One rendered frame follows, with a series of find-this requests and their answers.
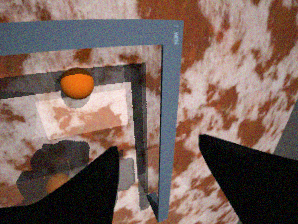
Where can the orange and brown ball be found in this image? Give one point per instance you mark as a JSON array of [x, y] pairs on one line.
[[77, 83]]

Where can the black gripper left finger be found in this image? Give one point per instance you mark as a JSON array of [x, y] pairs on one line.
[[87, 198]]

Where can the translucent orange ball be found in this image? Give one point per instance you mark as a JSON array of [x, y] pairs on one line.
[[55, 181]]

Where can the low clear walls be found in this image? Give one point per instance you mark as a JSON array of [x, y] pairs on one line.
[[151, 66]]

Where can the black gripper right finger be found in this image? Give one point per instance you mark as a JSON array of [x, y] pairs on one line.
[[261, 187]]

